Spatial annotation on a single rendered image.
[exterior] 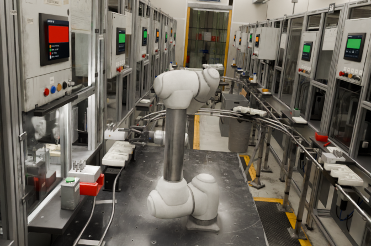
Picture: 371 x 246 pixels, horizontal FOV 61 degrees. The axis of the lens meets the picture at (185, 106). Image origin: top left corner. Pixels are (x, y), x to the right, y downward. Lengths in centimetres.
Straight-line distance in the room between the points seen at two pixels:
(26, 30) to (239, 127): 381
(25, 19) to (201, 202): 115
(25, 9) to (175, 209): 109
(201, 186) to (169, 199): 19
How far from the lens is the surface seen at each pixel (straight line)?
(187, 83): 146
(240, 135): 474
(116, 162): 206
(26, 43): 127
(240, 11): 1009
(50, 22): 138
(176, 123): 150
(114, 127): 202
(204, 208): 172
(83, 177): 161
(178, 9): 1003
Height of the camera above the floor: 169
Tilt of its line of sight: 13 degrees down
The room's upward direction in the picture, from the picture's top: 4 degrees clockwise
